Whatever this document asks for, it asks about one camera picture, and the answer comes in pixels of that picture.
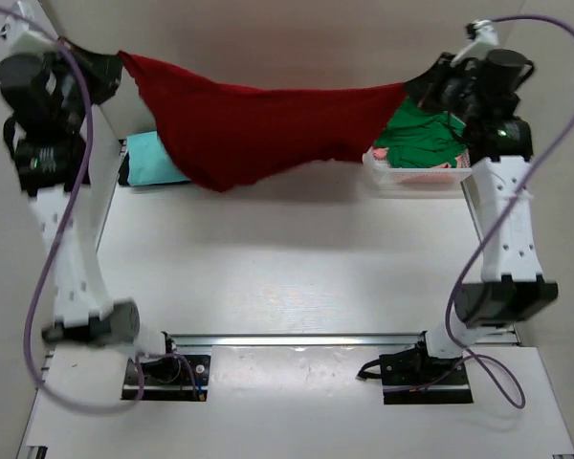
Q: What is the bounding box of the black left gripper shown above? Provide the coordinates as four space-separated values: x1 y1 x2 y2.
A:
52 22 130 111

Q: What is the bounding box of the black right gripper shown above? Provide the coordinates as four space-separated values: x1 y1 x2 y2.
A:
398 55 480 124

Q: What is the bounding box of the red t shirt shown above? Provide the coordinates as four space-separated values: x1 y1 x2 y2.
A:
119 52 406 192

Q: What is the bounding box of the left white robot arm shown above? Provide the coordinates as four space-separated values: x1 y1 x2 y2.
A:
0 44 181 381

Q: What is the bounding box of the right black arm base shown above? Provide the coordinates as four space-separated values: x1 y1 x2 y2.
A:
356 343 474 405

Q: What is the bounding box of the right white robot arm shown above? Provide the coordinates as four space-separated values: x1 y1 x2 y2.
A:
405 49 559 383

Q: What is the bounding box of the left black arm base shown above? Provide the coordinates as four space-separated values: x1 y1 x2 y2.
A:
121 336 211 403

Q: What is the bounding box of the green t shirt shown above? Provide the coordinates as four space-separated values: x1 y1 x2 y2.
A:
372 98 467 167

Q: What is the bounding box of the teal folded t shirt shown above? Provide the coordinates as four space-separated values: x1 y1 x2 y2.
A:
123 131 189 186

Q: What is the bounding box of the black folded t shirt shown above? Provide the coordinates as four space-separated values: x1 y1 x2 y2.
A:
118 153 130 186

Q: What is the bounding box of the white plastic basket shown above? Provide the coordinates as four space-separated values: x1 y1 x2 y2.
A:
362 149 471 199

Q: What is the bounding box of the silver aluminium table rail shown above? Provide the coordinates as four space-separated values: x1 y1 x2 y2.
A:
171 333 422 348

